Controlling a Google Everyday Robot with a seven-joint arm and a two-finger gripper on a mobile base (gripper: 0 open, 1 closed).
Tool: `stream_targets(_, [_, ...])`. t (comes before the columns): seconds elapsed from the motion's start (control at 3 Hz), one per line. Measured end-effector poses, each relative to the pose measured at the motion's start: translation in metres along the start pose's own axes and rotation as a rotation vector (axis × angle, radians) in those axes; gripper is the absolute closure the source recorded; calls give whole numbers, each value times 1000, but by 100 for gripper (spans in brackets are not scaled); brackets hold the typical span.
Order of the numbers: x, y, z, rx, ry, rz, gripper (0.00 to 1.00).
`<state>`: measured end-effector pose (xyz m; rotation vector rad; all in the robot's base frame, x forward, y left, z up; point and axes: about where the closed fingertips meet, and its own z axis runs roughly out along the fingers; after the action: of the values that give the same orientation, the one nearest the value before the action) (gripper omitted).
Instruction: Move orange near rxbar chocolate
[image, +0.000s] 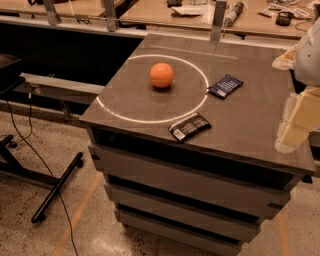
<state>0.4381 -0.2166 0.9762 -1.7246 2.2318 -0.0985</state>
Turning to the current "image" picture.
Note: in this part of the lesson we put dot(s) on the orange fruit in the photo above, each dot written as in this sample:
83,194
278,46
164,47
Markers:
161,75

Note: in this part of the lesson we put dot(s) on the black rxbar chocolate wrapper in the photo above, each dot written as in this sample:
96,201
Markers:
188,127

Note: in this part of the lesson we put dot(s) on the blue snack bar wrapper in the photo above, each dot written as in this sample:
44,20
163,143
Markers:
225,86

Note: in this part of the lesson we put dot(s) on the grey metal rail frame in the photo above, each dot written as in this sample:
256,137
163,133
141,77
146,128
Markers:
151,13

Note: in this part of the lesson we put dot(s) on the black round container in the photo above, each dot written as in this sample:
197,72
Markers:
284,18

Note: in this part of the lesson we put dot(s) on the rolled grey item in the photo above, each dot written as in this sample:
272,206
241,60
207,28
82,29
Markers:
233,14

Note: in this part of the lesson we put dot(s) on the papers on back table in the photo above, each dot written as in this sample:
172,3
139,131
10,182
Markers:
188,11

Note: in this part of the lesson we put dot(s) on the grey drawer cabinet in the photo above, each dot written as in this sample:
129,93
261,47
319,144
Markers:
213,190

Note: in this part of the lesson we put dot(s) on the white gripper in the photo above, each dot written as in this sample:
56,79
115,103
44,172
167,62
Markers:
309,58

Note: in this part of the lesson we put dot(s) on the black stand base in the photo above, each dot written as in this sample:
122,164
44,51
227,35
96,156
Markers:
10,164

